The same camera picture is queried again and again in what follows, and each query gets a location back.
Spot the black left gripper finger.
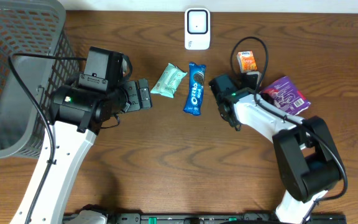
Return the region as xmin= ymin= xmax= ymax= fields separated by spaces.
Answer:
xmin=138 ymin=78 xmax=152 ymax=109
xmin=126 ymin=81 xmax=140 ymax=112

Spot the small orange carton box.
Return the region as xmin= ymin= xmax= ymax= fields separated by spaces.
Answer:
xmin=237 ymin=50 xmax=257 ymax=73

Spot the blue Oreo cookie pack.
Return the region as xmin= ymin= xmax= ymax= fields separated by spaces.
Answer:
xmin=183 ymin=62 xmax=206 ymax=116

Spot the red purple snack bag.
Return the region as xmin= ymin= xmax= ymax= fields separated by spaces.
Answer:
xmin=260 ymin=76 xmax=311 ymax=116

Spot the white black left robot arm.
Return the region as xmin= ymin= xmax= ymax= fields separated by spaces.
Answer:
xmin=11 ymin=78 xmax=152 ymax=223

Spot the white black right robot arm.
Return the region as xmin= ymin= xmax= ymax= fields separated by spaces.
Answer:
xmin=209 ymin=75 xmax=347 ymax=223

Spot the white barcode scanner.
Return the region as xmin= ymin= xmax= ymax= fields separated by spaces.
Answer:
xmin=185 ymin=7 xmax=211 ymax=50

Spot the mint green wipes pack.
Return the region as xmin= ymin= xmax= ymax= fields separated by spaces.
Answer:
xmin=150 ymin=63 xmax=187 ymax=98

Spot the grey plastic basket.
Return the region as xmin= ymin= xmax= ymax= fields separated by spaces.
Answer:
xmin=0 ymin=0 xmax=80 ymax=158

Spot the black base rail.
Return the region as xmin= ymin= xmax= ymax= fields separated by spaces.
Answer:
xmin=62 ymin=203 xmax=347 ymax=224

